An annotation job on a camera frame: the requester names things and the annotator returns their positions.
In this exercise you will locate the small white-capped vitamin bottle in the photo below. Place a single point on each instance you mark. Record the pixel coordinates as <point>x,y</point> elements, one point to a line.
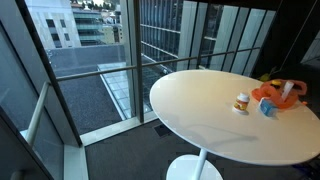
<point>241,103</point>

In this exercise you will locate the orange plastic bag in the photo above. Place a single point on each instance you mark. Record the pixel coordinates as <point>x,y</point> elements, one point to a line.
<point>270,94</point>

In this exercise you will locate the dark bottle with yellow cap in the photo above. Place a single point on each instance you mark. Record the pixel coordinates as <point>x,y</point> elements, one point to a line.
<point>276,82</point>

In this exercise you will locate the vertical window mullion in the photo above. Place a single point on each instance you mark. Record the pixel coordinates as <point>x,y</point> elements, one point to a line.
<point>138,66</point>

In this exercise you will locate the white handrail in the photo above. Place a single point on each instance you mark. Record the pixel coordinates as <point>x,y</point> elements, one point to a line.
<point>36,115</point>

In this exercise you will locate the horizontal metal window rail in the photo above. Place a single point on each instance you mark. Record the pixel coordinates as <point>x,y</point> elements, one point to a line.
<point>100,71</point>

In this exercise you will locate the white table pedestal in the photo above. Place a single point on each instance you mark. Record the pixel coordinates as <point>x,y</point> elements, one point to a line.
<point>196,168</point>

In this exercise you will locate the dark slanted window frame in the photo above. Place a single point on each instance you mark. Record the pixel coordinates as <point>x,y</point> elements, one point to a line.
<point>50,70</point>

